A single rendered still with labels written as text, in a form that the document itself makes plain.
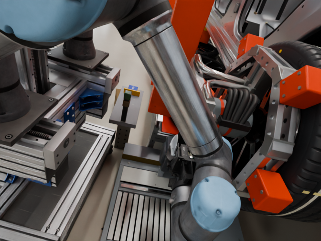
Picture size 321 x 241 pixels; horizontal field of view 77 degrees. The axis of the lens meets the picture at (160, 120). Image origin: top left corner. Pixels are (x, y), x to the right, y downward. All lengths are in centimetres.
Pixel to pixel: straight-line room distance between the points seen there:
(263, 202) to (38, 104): 72
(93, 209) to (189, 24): 118
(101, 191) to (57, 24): 133
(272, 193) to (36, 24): 59
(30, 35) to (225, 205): 33
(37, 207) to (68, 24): 108
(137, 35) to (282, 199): 52
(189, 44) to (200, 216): 87
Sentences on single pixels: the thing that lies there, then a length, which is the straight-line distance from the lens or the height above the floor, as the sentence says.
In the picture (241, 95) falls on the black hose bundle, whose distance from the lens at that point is 60.
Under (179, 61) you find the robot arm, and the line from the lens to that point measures 35.
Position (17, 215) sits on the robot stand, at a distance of 122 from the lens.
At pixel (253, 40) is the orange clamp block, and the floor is 111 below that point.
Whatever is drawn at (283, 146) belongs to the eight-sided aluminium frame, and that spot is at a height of 97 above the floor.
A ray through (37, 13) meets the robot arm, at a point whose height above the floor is 121.
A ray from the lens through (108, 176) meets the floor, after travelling 154.
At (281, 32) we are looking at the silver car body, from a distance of 126.
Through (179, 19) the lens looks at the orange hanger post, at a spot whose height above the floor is 108.
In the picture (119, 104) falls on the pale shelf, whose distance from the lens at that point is 140.
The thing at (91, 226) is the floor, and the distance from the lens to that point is 138.
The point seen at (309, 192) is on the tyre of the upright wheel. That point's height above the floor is 88.
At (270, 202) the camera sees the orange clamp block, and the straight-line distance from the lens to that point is 63.
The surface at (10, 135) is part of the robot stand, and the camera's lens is 66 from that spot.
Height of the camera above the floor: 127
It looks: 37 degrees down
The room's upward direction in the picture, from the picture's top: 18 degrees clockwise
